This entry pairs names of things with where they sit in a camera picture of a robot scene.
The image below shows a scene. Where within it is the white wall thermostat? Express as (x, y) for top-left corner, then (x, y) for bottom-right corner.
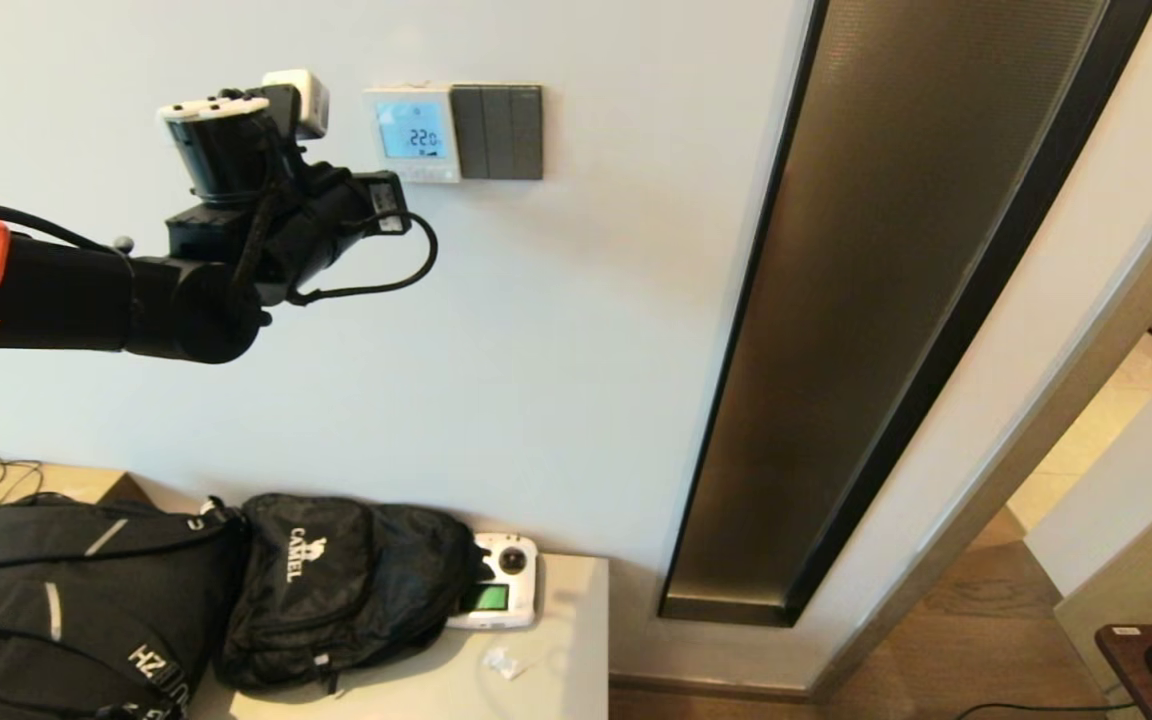
(366, 86), (463, 185)

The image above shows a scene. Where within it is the light wooden desk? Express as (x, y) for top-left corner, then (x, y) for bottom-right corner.
(0, 452), (153, 513)

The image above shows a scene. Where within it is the black Camel backpack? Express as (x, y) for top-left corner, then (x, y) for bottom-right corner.
(215, 493), (493, 699)

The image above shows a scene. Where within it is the white remote controller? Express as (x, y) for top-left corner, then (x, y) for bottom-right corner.
(446, 534), (541, 632)

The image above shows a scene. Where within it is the beige cabinet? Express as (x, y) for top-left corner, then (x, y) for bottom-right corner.
(186, 480), (611, 720)

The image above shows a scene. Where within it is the black backpack with grey stripes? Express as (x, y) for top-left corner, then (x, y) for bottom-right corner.
(0, 494), (249, 720)

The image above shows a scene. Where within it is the crumpled clear plastic wrapper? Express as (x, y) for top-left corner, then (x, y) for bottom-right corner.
(482, 648), (535, 683)

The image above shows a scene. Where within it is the black looped gripper cable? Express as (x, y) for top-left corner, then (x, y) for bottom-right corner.
(288, 210), (438, 306)

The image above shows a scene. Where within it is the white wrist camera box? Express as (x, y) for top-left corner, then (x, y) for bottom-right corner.
(261, 68), (331, 142)

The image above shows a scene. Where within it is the grey wall light switch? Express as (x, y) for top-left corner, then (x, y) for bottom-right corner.
(451, 84), (546, 183)

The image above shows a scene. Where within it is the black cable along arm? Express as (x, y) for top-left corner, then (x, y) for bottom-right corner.
(0, 197), (133, 257)

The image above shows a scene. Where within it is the grey door frame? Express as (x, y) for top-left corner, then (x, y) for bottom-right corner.
(811, 130), (1152, 703)

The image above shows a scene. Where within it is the black floor cable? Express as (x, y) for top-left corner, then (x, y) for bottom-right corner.
(956, 702), (1143, 720)

